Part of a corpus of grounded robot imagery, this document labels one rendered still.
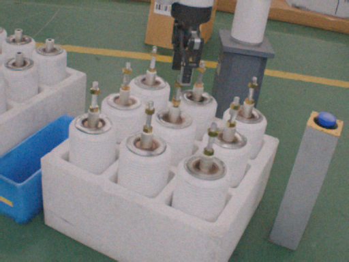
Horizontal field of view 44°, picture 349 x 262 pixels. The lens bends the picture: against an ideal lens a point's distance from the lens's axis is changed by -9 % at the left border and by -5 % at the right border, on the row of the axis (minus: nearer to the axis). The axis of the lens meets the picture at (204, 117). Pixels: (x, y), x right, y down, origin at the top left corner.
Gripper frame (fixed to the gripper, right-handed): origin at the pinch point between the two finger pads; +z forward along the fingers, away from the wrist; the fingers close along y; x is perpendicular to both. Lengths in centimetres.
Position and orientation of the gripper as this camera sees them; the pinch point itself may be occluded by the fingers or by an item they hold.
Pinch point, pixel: (181, 70)
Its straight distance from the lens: 89.8
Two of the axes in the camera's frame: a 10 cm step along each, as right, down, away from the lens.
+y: -2.7, -5.0, 8.2
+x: -9.5, -0.1, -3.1
